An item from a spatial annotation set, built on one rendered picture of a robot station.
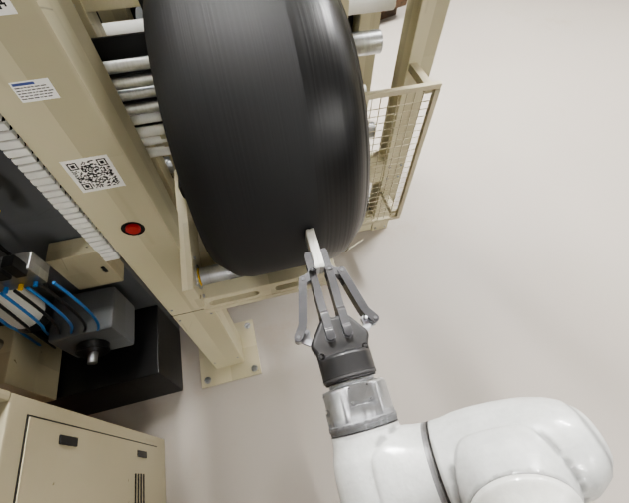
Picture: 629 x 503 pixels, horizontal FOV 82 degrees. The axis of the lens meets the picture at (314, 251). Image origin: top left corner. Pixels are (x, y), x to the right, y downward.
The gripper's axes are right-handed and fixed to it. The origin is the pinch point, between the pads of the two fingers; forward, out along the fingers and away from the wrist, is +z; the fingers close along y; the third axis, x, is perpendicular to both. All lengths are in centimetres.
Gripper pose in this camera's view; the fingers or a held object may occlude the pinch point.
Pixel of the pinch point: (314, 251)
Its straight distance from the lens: 57.2
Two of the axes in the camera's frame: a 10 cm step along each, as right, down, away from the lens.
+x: -0.4, 4.2, 9.0
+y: -9.7, 2.1, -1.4
